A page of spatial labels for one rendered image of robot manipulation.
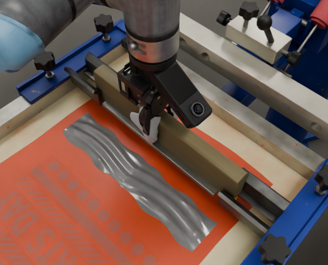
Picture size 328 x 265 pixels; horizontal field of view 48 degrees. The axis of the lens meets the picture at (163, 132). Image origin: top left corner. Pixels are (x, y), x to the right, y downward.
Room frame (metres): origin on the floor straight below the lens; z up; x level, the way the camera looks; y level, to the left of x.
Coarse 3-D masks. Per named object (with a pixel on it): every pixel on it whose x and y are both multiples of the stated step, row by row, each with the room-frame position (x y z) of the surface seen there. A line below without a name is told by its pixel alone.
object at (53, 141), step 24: (72, 120) 0.46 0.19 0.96; (96, 120) 0.46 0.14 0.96; (48, 144) 0.40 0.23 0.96; (144, 144) 0.40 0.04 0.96; (0, 168) 0.34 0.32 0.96; (24, 168) 0.34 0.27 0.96; (72, 168) 0.34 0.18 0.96; (96, 168) 0.34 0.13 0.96; (0, 192) 0.29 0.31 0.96; (96, 192) 0.29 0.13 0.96
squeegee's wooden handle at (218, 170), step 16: (96, 80) 0.50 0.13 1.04; (112, 80) 0.48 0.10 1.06; (112, 96) 0.47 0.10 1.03; (128, 112) 0.44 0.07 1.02; (160, 128) 0.38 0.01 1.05; (176, 128) 0.37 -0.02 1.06; (176, 144) 0.35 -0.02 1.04; (192, 144) 0.33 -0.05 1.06; (208, 144) 0.33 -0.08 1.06; (192, 160) 0.32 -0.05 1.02; (208, 160) 0.30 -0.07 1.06; (224, 160) 0.30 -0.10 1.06; (208, 176) 0.30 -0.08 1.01; (224, 176) 0.28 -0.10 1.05; (240, 176) 0.27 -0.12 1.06; (240, 192) 0.28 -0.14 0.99
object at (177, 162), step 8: (104, 104) 0.47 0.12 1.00; (112, 112) 0.45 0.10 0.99; (120, 112) 0.45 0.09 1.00; (120, 120) 0.44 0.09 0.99; (128, 120) 0.43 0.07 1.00; (136, 128) 0.41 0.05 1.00; (152, 144) 0.37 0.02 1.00; (160, 144) 0.37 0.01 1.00; (160, 152) 0.36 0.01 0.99; (168, 152) 0.36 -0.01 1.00; (168, 160) 0.34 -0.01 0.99; (176, 160) 0.34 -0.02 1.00; (184, 168) 0.32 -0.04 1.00; (192, 176) 0.31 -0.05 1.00; (200, 176) 0.31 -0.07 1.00; (200, 184) 0.29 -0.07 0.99; (208, 184) 0.29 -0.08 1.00; (208, 192) 0.28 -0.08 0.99; (216, 192) 0.28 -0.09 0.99
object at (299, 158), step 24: (120, 48) 0.65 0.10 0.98; (192, 72) 0.57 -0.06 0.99; (48, 96) 0.50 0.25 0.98; (216, 96) 0.50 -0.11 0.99; (0, 120) 0.43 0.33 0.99; (24, 120) 0.45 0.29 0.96; (240, 120) 0.43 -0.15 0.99; (264, 120) 0.43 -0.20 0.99; (264, 144) 0.39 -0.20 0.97; (288, 144) 0.38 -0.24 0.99; (312, 168) 0.32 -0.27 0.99
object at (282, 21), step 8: (280, 8) 0.72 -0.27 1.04; (272, 16) 0.69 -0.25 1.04; (280, 16) 0.69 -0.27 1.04; (288, 16) 0.69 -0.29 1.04; (296, 16) 0.69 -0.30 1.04; (272, 24) 0.66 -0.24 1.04; (280, 24) 0.66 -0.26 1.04; (288, 24) 0.66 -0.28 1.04; (296, 24) 0.67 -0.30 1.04; (288, 32) 0.64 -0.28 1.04; (296, 32) 0.68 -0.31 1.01; (256, 56) 0.56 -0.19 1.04
